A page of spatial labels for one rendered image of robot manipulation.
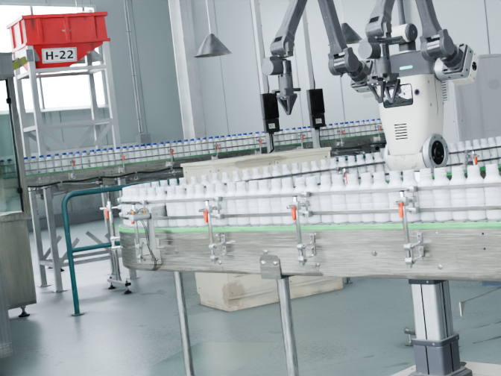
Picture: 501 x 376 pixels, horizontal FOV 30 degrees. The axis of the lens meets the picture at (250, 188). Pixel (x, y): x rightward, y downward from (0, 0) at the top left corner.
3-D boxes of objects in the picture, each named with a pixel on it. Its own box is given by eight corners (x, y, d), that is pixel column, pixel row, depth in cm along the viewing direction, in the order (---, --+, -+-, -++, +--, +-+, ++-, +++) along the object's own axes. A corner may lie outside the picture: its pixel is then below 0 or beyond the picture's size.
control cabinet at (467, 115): (499, 237, 980) (481, 55, 970) (534, 239, 936) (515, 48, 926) (438, 249, 943) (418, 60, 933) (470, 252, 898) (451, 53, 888)
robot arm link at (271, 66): (292, 41, 352) (275, 45, 358) (272, 40, 343) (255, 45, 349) (297, 72, 352) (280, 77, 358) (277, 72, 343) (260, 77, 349)
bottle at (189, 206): (188, 225, 381) (183, 185, 380) (203, 224, 381) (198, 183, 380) (187, 227, 375) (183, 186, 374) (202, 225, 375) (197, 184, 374)
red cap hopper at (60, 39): (55, 292, 943) (20, 14, 929) (36, 286, 1007) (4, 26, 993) (140, 277, 986) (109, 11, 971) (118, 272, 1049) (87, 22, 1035)
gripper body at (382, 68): (399, 77, 324) (398, 57, 323) (382, 78, 316) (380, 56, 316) (385, 80, 328) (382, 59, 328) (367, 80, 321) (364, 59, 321)
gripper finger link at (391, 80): (403, 101, 324) (400, 74, 324) (391, 101, 319) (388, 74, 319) (387, 103, 329) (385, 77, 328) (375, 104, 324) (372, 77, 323)
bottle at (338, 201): (351, 221, 326) (347, 173, 325) (350, 222, 320) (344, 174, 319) (334, 222, 327) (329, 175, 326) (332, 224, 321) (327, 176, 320)
